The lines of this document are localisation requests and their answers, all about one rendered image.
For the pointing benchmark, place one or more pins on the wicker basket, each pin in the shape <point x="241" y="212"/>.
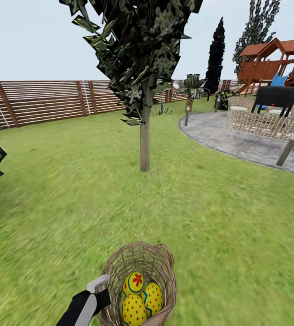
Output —
<point x="111" y="315"/>

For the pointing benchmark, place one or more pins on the easter egg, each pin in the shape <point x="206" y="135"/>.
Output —
<point x="133" y="283"/>
<point x="153" y="298"/>
<point x="133" y="311"/>

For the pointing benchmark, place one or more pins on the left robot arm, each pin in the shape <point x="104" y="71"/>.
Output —
<point x="87" y="304"/>

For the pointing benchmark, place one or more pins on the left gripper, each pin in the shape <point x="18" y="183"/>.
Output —
<point x="103" y="299"/>

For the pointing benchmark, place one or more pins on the charcoal grill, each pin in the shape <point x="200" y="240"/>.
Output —
<point x="278" y="96"/>

